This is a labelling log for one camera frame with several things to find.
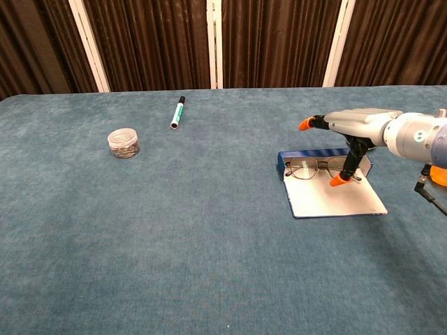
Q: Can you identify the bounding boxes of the dark curtain screen panel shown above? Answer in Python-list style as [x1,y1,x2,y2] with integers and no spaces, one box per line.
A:
[68,0,218,94]
[323,0,447,88]
[213,0,356,89]
[0,0,111,101]

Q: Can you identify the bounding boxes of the wire-frame eyeglasses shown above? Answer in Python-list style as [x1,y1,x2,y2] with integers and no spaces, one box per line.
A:
[284,156,362,183]

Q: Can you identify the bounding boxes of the blue table mat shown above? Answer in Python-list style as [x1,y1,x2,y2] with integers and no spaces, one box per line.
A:
[0,83,447,335]

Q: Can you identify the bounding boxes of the blue white box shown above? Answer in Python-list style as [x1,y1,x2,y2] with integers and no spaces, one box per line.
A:
[277,148,389,219]

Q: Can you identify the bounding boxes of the green whiteboard marker, black cap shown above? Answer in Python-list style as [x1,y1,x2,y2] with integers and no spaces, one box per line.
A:
[170,96,186,131]

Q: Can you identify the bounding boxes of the right robot hand, orange fingertips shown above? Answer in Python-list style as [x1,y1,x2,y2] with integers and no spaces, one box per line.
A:
[298,107,404,188]

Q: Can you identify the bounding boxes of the clear jar of clips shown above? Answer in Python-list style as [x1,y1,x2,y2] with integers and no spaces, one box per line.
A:
[107,128,141,160]

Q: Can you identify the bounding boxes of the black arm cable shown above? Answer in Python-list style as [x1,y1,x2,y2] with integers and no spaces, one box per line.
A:
[413,163,447,216]

